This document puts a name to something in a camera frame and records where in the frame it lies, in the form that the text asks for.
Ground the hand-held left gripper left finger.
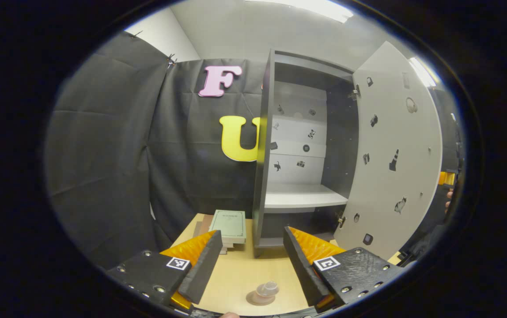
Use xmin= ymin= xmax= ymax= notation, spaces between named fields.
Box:
xmin=106 ymin=230 xmax=224 ymax=312

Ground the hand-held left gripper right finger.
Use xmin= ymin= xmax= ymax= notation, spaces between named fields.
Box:
xmin=283 ymin=226 xmax=406 ymax=313

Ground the small clear bottle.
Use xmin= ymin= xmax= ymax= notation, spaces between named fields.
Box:
xmin=256 ymin=281 xmax=280 ymax=304

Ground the beige cabinet door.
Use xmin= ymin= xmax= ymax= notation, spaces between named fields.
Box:
xmin=333 ymin=41 xmax=444 ymax=261

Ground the round brown coaster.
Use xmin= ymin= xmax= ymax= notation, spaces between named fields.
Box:
xmin=246 ymin=289 xmax=277 ymax=306

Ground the white cabinet shelf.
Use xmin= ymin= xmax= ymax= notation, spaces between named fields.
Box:
xmin=265 ymin=183 xmax=349 ymax=208

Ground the dark grey cabinet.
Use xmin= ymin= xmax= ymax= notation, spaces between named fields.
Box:
xmin=252 ymin=49 xmax=361 ymax=259

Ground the brown book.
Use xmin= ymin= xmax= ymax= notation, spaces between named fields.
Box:
xmin=193 ymin=214 xmax=246 ymax=255

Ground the green book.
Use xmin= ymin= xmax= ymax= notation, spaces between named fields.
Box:
xmin=209 ymin=210 xmax=247 ymax=244

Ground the black backdrop cloth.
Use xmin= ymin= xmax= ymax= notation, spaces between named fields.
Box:
xmin=44 ymin=31 xmax=464 ymax=270

